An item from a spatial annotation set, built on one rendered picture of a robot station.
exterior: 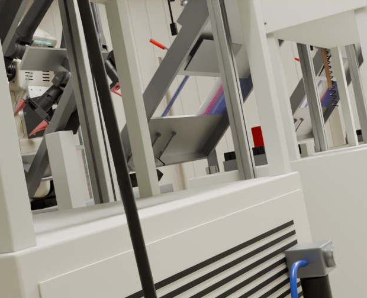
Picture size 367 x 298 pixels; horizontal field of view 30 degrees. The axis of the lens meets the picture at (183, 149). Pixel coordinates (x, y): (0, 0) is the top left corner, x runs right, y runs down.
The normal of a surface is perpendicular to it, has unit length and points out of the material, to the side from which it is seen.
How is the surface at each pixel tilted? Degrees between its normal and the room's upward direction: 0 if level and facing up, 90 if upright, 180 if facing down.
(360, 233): 90
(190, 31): 90
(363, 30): 90
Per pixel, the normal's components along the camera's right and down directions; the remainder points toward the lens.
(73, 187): 0.82, -0.17
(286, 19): -0.49, 0.07
